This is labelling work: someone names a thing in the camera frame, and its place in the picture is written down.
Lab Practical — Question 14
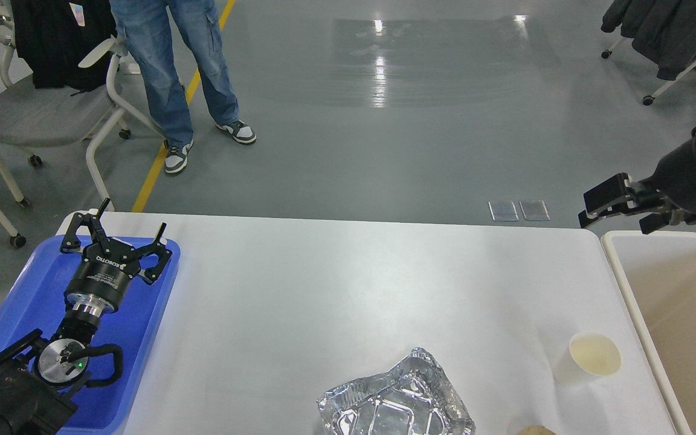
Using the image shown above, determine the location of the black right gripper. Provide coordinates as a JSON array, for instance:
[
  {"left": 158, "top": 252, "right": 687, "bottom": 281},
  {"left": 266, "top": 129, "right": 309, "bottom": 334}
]
[{"left": 578, "top": 136, "right": 696, "bottom": 235}]

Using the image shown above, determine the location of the right floor outlet plate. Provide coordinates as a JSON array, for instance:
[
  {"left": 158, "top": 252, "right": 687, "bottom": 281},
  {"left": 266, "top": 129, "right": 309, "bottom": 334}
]
[{"left": 520, "top": 200, "right": 550, "bottom": 221}]

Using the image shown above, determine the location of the person in white shirt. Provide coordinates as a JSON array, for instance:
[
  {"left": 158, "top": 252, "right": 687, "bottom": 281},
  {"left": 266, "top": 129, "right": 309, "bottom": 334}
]
[{"left": 110, "top": 1, "right": 257, "bottom": 175}]

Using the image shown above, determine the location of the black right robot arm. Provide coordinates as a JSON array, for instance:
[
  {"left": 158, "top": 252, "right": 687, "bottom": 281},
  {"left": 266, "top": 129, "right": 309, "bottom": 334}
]
[{"left": 578, "top": 127, "right": 696, "bottom": 234}]

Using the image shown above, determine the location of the black jacket on chair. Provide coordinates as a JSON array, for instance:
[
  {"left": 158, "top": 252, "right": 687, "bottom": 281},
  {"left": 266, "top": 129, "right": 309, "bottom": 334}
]
[{"left": 11, "top": 1, "right": 117, "bottom": 92}]

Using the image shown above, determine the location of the left floor outlet plate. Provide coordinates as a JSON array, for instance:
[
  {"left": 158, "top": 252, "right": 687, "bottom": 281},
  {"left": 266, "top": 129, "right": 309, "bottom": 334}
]
[{"left": 488, "top": 200, "right": 519, "bottom": 222}]

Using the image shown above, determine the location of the dark grey coat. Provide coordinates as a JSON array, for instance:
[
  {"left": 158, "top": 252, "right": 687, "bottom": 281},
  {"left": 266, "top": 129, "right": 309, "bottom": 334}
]
[{"left": 601, "top": 1, "right": 696, "bottom": 80}]

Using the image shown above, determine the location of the grey white office chair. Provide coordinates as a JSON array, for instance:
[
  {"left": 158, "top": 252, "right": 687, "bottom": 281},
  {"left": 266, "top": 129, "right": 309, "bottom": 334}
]
[{"left": 0, "top": 0, "right": 167, "bottom": 250}]

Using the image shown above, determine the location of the beige plastic bin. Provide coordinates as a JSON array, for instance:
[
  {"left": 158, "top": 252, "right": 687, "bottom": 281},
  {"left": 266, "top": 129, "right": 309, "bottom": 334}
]
[{"left": 602, "top": 231, "right": 696, "bottom": 434}]

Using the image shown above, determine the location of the crumpled aluminium foil tray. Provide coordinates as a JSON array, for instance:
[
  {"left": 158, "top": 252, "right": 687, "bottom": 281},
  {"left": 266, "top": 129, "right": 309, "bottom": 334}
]
[{"left": 317, "top": 347, "right": 475, "bottom": 434}]

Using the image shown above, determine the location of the brown crumpled paper piece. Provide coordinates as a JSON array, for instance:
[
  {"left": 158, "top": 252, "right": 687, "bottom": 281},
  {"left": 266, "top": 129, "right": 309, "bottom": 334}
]
[{"left": 517, "top": 425, "right": 556, "bottom": 435}]

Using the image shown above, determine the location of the white paper cup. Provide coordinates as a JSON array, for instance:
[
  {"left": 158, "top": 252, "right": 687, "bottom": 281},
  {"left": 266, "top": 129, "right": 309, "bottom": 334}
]
[{"left": 552, "top": 331, "right": 622, "bottom": 387}]

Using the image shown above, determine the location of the floor outlet plate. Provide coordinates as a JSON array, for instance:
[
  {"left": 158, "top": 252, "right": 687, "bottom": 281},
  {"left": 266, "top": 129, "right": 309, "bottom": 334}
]
[
  {"left": 488, "top": 200, "right": 519, "bottom": 222},
  {"left": 520, "top": 200, "right": 550, "bottom": 221}
]

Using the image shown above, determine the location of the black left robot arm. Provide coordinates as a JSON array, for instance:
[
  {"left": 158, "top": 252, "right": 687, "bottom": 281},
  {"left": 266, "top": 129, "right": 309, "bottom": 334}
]
[{"left": 0, "top": 199, "right": 179, "bottom": 434}]

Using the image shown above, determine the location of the blue plastic tray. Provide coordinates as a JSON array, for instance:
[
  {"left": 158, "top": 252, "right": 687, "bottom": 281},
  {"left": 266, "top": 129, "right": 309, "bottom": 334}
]
[{"left": 0, "top": 235, "right": 181, "bottom": 434}]

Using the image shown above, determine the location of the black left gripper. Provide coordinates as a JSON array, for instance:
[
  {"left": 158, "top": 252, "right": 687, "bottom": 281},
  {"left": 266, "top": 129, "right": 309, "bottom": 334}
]
[{"left": 60, "top": 198, "right": 172, "bottom": 314}]

